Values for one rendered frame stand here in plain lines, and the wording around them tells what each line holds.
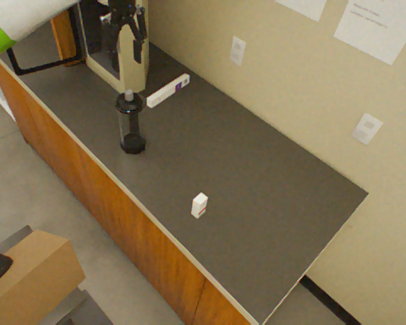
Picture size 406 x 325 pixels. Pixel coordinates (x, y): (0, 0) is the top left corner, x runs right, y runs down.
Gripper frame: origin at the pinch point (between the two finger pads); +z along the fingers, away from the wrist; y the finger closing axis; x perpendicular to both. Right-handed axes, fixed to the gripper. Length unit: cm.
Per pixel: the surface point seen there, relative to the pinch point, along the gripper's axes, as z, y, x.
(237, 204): 39, -11, 47
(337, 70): 3, -58, 44
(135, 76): 30.3, -21.1, -25.7
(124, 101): 15.4, 2.7, 0.7
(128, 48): 15.8, -18.6, -25.7
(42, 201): 134, 29, -69
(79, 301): 39, 48, 38
